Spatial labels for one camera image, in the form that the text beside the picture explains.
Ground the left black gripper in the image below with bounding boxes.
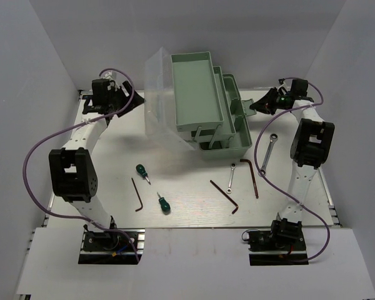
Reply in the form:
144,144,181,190
108,80,147,117

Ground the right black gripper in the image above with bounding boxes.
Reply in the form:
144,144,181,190
251,86,289,114

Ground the large silver ratchet wrench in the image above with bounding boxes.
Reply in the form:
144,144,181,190
259,133,278,176

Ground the brown hex key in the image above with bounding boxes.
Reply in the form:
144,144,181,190
131,177,144,213
239,159,259,199
209,180,239,215

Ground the green plastic toolbox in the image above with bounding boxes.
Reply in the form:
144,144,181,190
144,47,256,159

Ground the green screwdriver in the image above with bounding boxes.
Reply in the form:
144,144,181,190
157,192,171,214
136,164,151,185

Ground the small silver ratchet wrench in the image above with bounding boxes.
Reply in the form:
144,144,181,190
226,163,236,194

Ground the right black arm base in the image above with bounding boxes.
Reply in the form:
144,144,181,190
241,218,309,266

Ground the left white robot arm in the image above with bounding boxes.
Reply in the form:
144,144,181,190
49,75,144,249

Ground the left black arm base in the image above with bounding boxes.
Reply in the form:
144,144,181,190
78,229,146,265

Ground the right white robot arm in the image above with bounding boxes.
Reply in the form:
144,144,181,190
250,77,335,249

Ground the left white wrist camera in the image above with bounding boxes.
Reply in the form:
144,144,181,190
99,70,117,81

